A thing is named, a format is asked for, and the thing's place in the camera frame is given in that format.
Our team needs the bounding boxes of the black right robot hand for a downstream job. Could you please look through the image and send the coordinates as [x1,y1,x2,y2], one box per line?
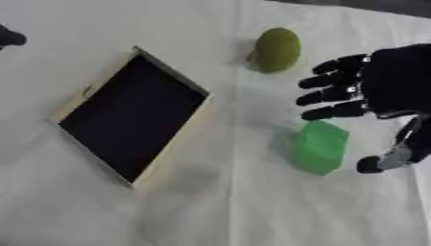
[294,43,431,175]

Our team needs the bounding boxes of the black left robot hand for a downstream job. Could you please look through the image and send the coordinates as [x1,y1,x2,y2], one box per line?
[0,24,29,50]

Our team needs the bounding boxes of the tan cardboard box black inside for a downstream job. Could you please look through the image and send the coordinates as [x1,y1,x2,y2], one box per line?
[48,45,216,190]

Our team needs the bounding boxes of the green block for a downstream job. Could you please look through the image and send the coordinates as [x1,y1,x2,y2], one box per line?
[288,120,350,177]

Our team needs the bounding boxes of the olive green toy fruit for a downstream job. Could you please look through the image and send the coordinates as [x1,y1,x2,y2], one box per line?
[245,27,303,74]

